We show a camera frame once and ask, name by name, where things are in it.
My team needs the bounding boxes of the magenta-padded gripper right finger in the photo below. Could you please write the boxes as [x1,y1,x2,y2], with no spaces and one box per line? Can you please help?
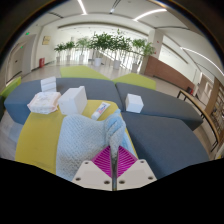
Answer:
[116,145,158,192]

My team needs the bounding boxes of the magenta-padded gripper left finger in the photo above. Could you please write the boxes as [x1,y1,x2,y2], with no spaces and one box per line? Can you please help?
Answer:
[71,145,116,192]

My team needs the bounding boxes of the light blue knitted towel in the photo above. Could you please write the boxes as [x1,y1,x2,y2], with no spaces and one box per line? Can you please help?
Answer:
[55,109,138,183]

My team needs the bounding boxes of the grey upholstered seat block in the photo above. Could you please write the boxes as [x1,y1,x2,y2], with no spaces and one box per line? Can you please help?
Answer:
[3,77,123,126]
[121,111,211,180]
[114,81,204,132]

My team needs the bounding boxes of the white tube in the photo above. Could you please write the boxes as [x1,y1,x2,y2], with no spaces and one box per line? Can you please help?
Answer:
[90,101,111,121]

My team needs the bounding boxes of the small white cube box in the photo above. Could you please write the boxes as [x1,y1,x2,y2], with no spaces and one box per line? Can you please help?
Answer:
[124,93,145,114]

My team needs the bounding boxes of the large white box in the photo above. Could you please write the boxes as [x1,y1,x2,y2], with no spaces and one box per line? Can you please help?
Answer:
[57,85,89,116]

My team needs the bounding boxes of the white tissue pack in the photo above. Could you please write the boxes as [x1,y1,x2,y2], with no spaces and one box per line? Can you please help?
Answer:
[26,91,62,115]

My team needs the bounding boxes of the green upholstered seat block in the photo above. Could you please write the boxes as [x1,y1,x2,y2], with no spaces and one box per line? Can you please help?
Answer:
[0,76,22,100]
[59,64,111,81]
[112,72,157,91]

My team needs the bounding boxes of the white ribbed box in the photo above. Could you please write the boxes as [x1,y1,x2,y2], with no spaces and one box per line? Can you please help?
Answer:
[40,76,58,94]

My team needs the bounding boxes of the wooden shelf unit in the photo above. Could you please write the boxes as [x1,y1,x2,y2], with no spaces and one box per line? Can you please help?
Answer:
[204,77,224,143]

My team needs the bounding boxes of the brown wooden partition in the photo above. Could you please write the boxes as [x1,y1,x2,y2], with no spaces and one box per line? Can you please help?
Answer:
[143,55,196,91]

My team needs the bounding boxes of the row of potted plants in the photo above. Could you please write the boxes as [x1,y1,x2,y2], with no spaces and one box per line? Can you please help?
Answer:
[53,29,157,74]

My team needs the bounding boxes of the ceiling light strips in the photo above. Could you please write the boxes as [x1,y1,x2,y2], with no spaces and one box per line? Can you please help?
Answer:
[76,0,224,77]

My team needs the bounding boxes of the wooden bench with black frame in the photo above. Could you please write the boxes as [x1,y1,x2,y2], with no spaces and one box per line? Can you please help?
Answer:
[176,89,222,153]

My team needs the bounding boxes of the framed wall picture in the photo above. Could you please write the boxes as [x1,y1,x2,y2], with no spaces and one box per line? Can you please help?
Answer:
[41,35,52,46]

